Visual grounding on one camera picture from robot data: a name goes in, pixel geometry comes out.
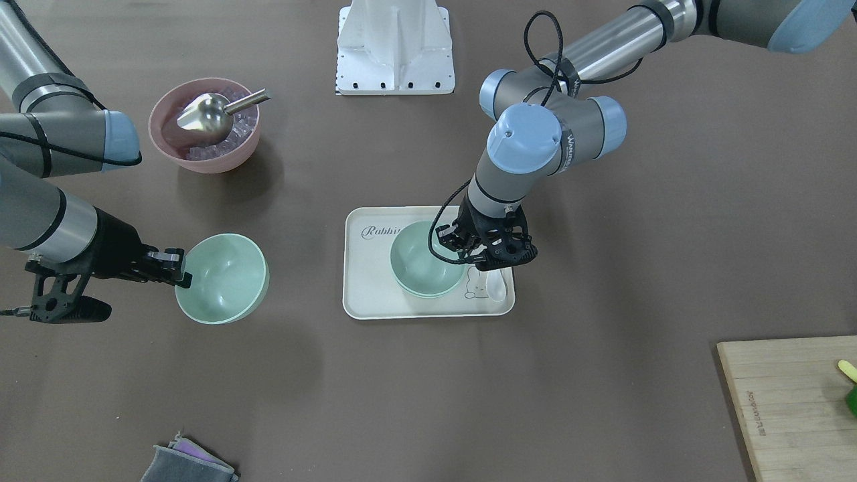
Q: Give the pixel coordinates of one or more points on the yellow plastic knife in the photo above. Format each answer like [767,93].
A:
[848,370]

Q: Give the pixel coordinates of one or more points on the green lime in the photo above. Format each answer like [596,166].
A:
[851,401]

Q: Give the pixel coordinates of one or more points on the white ceramic spoon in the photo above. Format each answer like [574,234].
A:
[495,286]

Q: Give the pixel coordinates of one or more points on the metal ice scoop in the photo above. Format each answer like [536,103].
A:
[209,118]

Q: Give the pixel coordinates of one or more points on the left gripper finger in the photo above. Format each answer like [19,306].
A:
[461,242]

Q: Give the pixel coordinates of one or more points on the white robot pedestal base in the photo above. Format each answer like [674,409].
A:
[394,48]

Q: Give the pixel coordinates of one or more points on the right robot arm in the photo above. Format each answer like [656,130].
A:
[59,128]

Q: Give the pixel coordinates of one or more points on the green bowl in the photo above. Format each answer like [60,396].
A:
[412,262]
[230,278]
[432,292]

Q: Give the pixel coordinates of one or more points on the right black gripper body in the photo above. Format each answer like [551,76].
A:
[115,250]

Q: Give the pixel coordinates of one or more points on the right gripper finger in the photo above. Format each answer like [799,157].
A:
[166,266]

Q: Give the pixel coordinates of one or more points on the green bowl on tray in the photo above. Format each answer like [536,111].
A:
[432,292]

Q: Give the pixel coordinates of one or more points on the pink bowl with ice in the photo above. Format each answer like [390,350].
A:
[234,151]

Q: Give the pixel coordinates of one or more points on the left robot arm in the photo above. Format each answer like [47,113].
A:
[542,127]

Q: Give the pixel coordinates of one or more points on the cream rabbit tray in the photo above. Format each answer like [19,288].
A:
[370,291]

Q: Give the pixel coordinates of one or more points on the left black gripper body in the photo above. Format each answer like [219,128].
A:
[471,221]

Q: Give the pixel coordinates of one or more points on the grey cleaning cloth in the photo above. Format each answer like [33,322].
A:
[171,465]

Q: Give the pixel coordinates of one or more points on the wooden cutting board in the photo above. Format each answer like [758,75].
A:
[790,399]

